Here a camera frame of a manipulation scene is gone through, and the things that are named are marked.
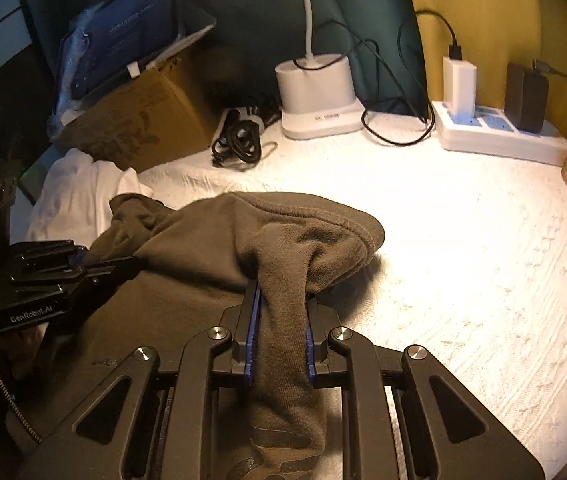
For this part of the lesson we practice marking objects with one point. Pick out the white power strip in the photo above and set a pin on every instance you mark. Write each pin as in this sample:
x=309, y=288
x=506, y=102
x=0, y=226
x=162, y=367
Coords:
x=488, y=142

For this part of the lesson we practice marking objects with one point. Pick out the white charger adapter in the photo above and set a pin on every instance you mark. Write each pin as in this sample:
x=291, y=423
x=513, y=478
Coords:
x=458, y=87

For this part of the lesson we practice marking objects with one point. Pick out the teal curtain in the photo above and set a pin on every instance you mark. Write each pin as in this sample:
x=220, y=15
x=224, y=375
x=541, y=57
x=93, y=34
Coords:
x=243, y=20

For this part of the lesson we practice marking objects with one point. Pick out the black charger adapter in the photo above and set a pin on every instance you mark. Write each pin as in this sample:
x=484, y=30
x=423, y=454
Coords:
x=526, y=97

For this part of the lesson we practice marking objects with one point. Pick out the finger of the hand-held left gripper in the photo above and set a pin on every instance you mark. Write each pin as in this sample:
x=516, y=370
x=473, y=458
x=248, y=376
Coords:
x=53, y=252
x=108, y=270

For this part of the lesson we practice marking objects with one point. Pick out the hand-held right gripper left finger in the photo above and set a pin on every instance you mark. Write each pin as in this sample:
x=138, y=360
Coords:
x=253, y=340

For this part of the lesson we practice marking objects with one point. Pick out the brown cardboard box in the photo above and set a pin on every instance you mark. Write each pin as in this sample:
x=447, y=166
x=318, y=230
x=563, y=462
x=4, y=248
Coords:
x=153, y=115

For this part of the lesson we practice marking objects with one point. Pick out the yellow curtain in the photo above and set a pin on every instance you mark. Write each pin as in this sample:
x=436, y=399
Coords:
x=503, y=10

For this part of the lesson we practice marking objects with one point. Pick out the white desk lamp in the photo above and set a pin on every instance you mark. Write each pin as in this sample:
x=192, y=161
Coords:
x=313, y=85

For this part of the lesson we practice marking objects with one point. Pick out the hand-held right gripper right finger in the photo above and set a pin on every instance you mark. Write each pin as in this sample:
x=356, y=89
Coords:
x=309, y=355

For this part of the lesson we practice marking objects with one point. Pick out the white cloth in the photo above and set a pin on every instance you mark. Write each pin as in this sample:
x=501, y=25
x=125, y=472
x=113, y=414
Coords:
x=78, y=195

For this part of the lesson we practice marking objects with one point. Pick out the dark olive shirt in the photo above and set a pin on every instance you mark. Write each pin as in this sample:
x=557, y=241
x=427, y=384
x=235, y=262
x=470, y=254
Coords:
x=188, y=260

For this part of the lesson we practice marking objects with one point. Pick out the white textured blanket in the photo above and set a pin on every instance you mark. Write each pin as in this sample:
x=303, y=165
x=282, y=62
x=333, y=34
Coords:
x=463, y=260

